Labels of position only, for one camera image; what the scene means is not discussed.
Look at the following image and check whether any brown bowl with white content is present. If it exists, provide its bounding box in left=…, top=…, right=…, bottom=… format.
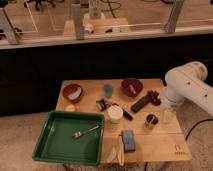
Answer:
left=62, top=84, right=83, bottom=103

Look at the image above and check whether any dark red bowl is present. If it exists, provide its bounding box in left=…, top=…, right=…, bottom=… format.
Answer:
left=121, top=78, right=143, bottom=97

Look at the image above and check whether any grey metal post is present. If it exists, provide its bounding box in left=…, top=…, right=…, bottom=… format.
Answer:
left=164, top=0, right=184, bottom=34
left=0, top=8, right=19, bottom=45
left=71, top=4, right=84, bottom=40

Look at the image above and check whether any white paper cup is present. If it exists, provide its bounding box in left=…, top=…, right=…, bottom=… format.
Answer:
left=108, top=105, right=123, bottom=123

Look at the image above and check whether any white plastic knife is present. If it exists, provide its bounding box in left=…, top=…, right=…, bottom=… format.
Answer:
left=117, top=136, right=124, bottom=166

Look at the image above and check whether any black marker pen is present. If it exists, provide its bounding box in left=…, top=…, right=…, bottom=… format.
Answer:
left=106, top=101, right=133, bottom=121

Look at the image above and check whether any black power cable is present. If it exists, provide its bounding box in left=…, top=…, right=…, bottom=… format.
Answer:
left=185, top=118, right=213, bottom=141

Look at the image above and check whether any green plastic tray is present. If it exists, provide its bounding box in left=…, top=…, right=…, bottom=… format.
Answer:
left=32, top=111, right=105, bottom=166

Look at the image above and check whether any grey metal post middle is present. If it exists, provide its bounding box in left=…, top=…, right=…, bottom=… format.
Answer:
left=71, top=4, right=84, bottom=40

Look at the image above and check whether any metal spoon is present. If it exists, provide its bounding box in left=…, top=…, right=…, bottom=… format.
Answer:
left=72, top=125, right=100, bottom=139

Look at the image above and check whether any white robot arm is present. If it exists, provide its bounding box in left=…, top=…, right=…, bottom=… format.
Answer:
left=160, top=61, right=213, bottom=124

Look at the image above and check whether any blue sponge block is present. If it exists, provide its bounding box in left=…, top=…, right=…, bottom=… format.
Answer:
left=121, top=130, right=136, bottom=152

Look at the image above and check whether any black rectangular eraser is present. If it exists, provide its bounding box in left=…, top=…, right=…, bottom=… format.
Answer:
left=131, top=96, right=150, bottom=113

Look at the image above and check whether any grey metal post right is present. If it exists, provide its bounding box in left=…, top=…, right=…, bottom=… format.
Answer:
left=164, top=0, right=184, bottom=34

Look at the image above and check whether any grey metal post left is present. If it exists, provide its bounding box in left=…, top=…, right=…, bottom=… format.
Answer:
left=0, top=8, right=19, bottom=45

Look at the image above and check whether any blue translucent cup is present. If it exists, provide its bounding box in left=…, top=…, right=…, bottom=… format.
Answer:
left=103, top=84, right=113, bottom=98

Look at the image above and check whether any small black clip object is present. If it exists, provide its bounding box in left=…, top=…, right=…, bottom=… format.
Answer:
left=96, top=100, right=107, bottom=111

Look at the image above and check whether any small dark tin can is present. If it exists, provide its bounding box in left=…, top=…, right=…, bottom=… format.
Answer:
left=144, top=114, right=158, bottom=130

